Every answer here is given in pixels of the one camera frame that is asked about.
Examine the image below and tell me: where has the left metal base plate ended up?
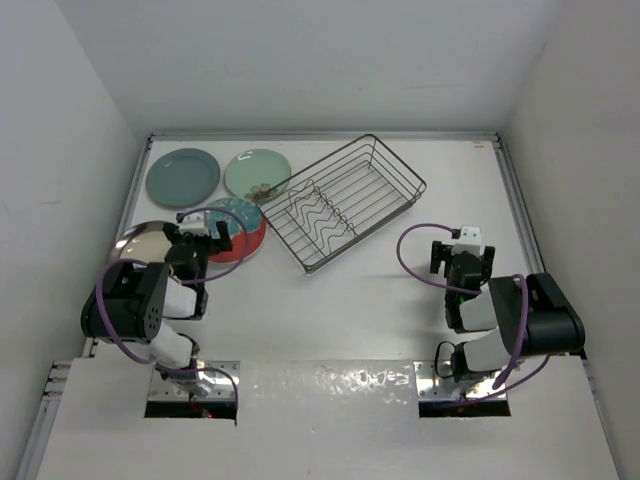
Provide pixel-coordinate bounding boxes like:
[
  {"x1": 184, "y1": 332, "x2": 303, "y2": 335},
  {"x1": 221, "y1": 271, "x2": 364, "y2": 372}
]
[{"x1": 147, "y1": 360, "x2": 240, "y2": 402}]

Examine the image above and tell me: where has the light green floral plate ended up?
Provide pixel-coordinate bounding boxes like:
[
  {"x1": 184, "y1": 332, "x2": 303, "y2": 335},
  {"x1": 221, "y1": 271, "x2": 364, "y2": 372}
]
[{"x1": 224, "y1": 148, "x2": 292, "y2": 205}]

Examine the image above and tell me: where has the teal blue plate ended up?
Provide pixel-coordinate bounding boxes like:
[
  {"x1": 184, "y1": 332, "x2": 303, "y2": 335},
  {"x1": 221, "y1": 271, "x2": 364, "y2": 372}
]
[{"x1": 145, "y1": 148, "x2": 221, "y2": 209}]

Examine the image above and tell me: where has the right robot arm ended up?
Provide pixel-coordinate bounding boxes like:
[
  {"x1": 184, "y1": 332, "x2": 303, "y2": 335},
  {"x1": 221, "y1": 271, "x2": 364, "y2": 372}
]
[{"x1": 430, "y1": 241, "x2": 586, "y2": 389}]

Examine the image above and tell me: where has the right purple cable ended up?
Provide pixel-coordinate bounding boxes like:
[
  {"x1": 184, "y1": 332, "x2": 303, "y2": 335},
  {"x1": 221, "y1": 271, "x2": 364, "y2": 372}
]
[{"x1": 396, "y1": 222, "x2": 548, "y2": 404}]

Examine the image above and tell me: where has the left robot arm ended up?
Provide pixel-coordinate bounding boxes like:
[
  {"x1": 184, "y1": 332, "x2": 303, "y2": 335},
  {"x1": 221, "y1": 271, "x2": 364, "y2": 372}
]
[{"x1": 80, "y1": 218, "x2": 233, "y2": 399}]

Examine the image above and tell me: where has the metal base plate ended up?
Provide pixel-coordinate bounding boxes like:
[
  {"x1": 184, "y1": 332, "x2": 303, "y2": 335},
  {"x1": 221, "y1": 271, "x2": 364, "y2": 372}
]
[
  {"x1": 147, "y1": 360, "x2": 240, "y2": 402},
  {"x1": 414, "y1": 360, "x2": 499, "y2": 403}
]

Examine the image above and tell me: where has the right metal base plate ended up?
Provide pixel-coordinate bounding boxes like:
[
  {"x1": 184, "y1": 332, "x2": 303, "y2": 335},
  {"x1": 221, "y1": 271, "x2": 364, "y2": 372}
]
[{"x1": 414, "y1": 360, "x2": 499, "y2": 403}]

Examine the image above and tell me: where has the purple cable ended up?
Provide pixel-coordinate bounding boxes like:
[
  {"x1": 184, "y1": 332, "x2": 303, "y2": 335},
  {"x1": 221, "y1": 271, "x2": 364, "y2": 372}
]
[
  {"x1": 98, "y1": 206, "x2": 250, "y2": 411},
  {"x1": 396, "y1": 222, "x2": 548, "y2": 404}
]

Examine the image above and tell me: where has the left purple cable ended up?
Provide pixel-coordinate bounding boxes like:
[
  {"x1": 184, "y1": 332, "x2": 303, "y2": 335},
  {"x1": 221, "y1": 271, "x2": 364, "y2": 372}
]
[{"x1": 98, "y1": 206, "x2": 250, "y2": 411}]

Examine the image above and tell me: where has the dark wire dish rack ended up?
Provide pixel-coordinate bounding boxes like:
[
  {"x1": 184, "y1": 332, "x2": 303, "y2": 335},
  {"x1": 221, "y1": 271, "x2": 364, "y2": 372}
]
[{"x1": 260, "y1": 134, "x2": 427, "y2": 274}]

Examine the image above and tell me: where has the grey rim cream plate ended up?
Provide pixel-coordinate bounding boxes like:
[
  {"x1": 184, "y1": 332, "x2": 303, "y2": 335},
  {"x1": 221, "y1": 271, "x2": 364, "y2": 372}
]
[{"x1": 107, "y1": 220, "x2": 175, "y2": 263}]

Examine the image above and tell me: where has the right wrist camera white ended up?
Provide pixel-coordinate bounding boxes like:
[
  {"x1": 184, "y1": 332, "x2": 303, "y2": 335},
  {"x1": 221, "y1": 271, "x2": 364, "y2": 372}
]
[{"x1": 452, "y1": 225, "x2": 482, "y2": 256}]

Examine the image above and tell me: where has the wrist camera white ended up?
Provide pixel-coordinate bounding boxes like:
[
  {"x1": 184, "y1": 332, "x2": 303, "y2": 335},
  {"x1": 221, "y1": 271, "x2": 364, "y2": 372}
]
[
  {"x1": 178, "y1": 212, "x2": 210, "y2": 236},
  {"x1": 452, "y1": 225, "x2": 482, "y2": 256}
]

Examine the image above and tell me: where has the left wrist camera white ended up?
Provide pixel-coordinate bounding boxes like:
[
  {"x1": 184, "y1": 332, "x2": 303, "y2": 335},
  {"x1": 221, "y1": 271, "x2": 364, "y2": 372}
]
[{"x1": 178, "y1": 212, "x2": 210, "y2": 236}]

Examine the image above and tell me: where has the red teal floral plate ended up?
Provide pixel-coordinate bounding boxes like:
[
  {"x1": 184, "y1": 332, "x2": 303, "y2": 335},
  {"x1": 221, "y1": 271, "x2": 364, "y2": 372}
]
[{"x1": 206, "y1": 197, "x2": 267, "y2": 265}]

